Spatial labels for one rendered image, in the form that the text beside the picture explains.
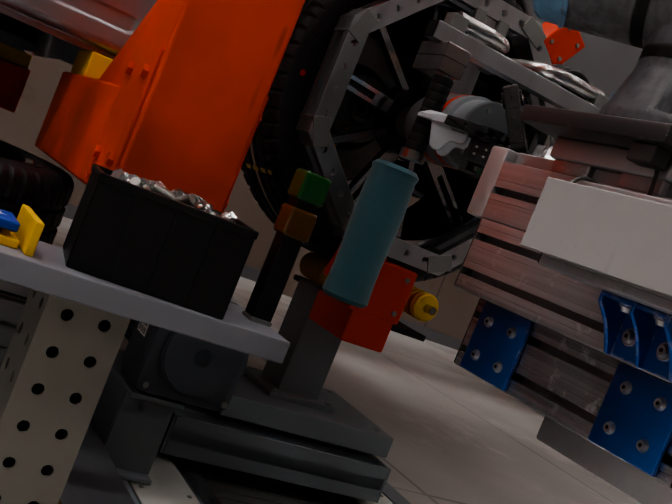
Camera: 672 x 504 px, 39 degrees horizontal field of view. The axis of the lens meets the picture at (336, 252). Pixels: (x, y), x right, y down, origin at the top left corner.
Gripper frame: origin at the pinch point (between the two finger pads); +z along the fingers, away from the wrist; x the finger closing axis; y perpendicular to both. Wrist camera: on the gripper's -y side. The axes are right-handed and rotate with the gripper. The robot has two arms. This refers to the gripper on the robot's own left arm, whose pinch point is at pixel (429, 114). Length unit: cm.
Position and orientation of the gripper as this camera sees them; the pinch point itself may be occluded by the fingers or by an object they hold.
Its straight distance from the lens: 158.2
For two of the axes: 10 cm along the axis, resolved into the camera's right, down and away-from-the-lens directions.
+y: -3.7, 9.3, 0.4
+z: -8.8, -3.7, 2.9
